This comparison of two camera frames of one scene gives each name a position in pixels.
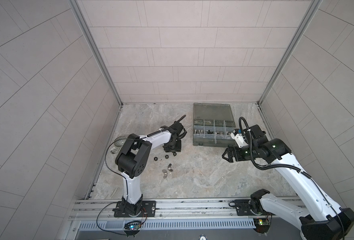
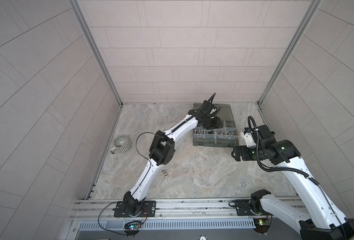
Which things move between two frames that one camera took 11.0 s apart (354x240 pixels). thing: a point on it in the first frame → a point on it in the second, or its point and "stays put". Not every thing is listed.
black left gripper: (177, 149) → (214, 123)
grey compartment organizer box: (213, 124) stays put
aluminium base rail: (100, 210) stays put
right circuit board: (262, 225) stays put
